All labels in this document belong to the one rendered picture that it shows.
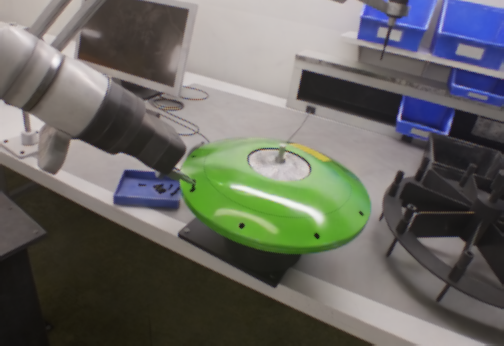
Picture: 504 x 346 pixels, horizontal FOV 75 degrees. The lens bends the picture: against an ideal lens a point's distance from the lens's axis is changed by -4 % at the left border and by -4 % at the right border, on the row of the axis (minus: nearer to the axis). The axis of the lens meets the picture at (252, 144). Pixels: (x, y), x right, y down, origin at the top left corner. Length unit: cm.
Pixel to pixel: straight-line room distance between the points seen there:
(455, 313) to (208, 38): 134
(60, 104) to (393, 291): 57
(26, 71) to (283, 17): 119
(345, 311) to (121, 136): 42
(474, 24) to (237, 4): 87
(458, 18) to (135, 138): 116
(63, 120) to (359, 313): 50
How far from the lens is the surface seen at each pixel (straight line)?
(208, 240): 64
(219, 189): 49
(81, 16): 77
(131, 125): 39
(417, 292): 69
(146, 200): 71
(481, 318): 72
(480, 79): 139
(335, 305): 60
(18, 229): 82
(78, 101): 38
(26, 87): 37
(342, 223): 50
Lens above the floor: 136
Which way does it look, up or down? 26 degrees down
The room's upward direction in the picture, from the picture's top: 9 degrees clockwise
